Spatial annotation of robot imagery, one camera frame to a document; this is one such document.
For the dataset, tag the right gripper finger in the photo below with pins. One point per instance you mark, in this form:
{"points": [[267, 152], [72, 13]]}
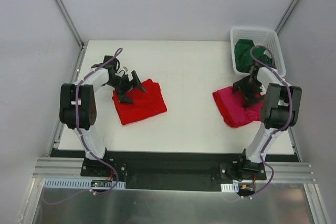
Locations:
{"points": [[252, 99], [240, 85]]}

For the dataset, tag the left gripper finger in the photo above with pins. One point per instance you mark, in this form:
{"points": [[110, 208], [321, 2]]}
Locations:
{"points": [[125, 99], [136, 83]]}

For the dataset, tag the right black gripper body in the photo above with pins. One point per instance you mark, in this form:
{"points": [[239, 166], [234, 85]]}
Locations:
{"points": [[247, 89]]}

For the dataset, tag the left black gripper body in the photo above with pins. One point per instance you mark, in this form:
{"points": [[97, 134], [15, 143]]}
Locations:
{"points": [[128, 87]]}

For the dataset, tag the red t shirt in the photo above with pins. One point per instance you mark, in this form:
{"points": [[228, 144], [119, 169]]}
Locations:
{"points": [[145, 105], [221, 108]]}

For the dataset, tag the white plastic basket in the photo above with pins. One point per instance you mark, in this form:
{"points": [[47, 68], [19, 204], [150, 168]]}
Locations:
{"points": [[259, 36]]}

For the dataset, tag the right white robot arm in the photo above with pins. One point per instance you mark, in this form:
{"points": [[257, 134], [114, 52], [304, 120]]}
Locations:
{"points": [[279, 111]]}

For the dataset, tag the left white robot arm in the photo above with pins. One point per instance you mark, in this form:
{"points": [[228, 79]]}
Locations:
{"points": [[78, 109]]}

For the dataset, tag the green t shirt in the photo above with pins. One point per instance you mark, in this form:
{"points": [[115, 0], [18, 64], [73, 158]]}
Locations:
{"points": [[244, 61]]}

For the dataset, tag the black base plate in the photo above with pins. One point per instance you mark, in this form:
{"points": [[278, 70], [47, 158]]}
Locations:
{"points": [[174, 171]]}

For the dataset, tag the aluminium rail frame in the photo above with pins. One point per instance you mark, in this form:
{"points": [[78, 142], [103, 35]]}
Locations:
{"points": [[188, 73]]}

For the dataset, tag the right white cable duct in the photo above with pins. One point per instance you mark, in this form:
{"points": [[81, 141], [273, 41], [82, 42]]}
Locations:
{"points": [[230, 188]]}

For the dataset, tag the white cable duct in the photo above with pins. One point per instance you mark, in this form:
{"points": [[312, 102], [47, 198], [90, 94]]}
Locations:
{"points": [[82, 184], [230, 188]]}

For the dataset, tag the left white cable duct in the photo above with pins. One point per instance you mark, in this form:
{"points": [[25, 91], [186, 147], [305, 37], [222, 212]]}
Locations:
{"points": [[82, 184]]}

